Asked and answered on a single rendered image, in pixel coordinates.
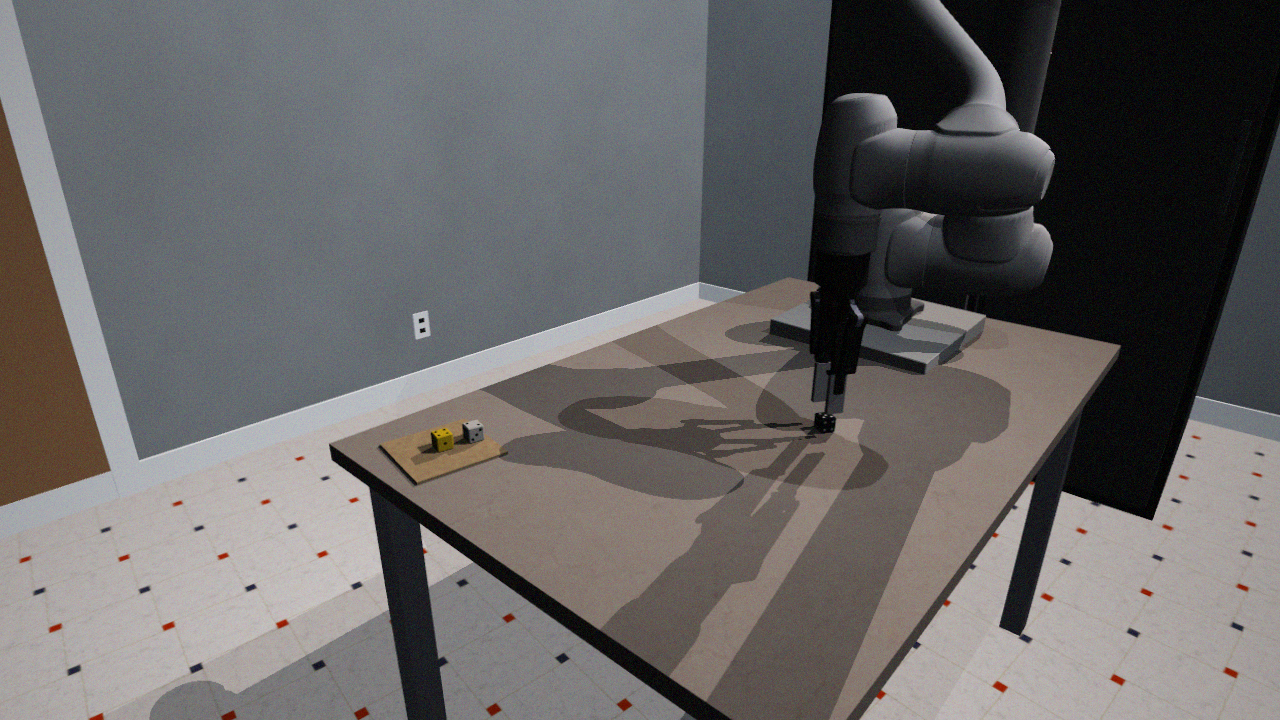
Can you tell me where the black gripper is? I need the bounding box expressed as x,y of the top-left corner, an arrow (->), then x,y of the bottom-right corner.
809,249 -> 870,414

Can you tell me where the yellow die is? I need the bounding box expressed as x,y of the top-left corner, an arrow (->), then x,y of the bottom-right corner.
431,428 -> 454,452

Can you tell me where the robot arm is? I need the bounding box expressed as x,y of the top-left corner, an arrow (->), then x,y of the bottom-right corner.
813,0 -> 1062,331

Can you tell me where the tan mat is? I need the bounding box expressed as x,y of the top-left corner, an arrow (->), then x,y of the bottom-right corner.
380,419 -> 508,486

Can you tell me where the white die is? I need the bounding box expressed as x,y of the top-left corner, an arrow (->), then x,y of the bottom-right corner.
462,420 -> 485,445

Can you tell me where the black die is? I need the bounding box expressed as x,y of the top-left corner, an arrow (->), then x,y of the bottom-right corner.
814,413 -> 836,433

